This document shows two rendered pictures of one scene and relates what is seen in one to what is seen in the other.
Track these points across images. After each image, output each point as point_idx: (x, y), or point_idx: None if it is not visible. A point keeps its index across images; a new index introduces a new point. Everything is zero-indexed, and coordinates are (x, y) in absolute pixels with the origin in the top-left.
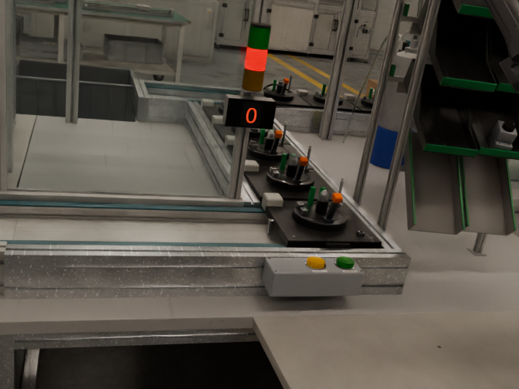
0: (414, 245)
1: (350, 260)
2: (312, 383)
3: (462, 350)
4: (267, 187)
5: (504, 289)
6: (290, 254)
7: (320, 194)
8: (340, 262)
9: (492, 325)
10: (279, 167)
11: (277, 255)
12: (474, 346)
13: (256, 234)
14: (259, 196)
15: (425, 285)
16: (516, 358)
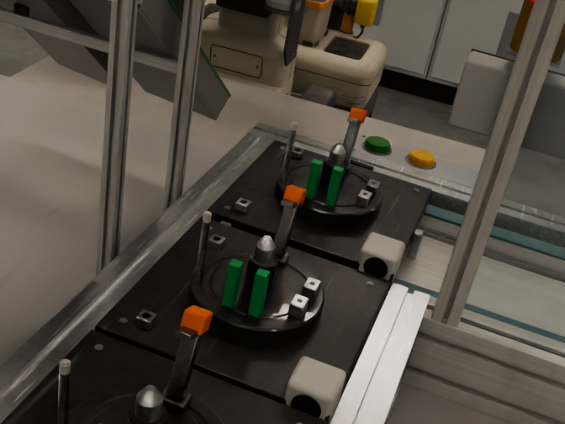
0: (66, 214)
1: (372, 139)
2: (477, 168)
3: (277, 125)
4: (340, 303)
5: (76, 126)
6: (443, 182)
7: (345, 154)
8: (389, 143)
9: (192, 120)
10: (251, 324)
11: (465, 187)
12: (256, 122)
13: (427, 278)
14: (388, 288)
15: (188, 171)
16: (229, 103)
